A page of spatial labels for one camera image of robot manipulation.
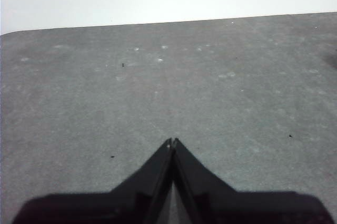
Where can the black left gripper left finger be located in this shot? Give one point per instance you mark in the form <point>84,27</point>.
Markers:
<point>105,208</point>

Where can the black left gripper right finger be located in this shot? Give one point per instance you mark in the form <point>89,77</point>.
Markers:
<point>250,208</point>

